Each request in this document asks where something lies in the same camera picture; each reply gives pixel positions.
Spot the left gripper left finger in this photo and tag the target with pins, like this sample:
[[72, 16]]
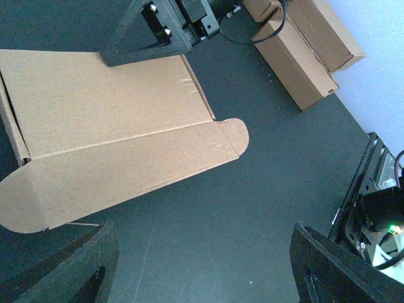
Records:
[[82, 271]]

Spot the folded cardboard box small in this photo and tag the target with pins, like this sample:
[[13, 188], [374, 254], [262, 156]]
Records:
[[296, 72]]

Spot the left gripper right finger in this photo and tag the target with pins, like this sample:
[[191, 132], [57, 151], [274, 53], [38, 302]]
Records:
[[326, 272]]

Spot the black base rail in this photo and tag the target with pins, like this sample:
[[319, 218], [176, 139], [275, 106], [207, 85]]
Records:
[[369, 222]]

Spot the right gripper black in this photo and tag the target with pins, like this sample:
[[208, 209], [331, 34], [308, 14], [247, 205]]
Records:
[[156, 29]]

